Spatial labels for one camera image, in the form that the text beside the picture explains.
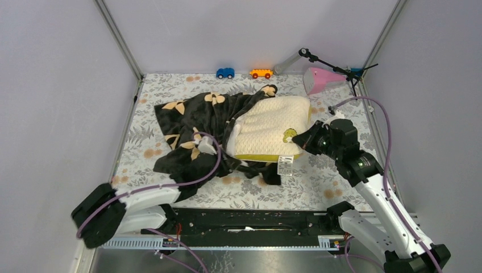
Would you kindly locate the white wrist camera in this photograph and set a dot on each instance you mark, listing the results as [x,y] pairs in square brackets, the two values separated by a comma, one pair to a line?
[336,114]
[205,145]

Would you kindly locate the black floral plush pillowcase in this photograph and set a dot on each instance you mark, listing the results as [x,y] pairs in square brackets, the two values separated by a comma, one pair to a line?
[215,114]

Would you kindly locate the orange toy car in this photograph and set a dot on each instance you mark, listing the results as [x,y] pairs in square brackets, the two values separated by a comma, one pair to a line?
[261,73]

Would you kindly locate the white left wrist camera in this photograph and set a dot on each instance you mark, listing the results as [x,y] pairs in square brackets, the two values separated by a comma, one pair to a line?
[205,145]

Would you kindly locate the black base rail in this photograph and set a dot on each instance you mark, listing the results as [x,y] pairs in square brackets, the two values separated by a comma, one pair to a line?
[251,228]

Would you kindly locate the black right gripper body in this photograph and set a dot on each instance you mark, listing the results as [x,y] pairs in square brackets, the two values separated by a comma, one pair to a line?
[325,145]

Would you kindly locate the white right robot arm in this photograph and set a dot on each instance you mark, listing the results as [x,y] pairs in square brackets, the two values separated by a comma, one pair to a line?
[401,246]

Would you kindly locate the white care label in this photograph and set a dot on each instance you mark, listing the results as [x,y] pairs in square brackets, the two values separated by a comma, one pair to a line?
[284,165]

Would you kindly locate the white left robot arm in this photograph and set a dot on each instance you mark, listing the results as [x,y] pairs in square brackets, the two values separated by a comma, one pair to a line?
[108,211]

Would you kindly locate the black tripod stand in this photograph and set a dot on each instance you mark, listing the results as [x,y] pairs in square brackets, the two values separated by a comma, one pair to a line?
[353,76]

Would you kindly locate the grey metal cylinder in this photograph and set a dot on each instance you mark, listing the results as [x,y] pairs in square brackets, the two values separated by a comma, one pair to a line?
[284,65]

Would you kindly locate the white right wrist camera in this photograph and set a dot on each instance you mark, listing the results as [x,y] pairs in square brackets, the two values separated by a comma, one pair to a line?
[336,114]

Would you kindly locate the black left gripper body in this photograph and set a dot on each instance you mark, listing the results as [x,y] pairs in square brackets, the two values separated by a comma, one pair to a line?
[215,162]

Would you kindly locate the yellow patch on pillow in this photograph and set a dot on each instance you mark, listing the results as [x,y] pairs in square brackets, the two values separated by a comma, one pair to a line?
[288,135]

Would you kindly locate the pink and white iron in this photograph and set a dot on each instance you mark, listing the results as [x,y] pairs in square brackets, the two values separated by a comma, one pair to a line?
[315,80]

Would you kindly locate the white quilted pillow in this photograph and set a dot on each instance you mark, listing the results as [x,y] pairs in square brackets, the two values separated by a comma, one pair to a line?
[257,135]

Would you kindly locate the blue toy car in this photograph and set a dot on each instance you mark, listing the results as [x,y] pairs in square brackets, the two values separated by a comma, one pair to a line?
[228,73]

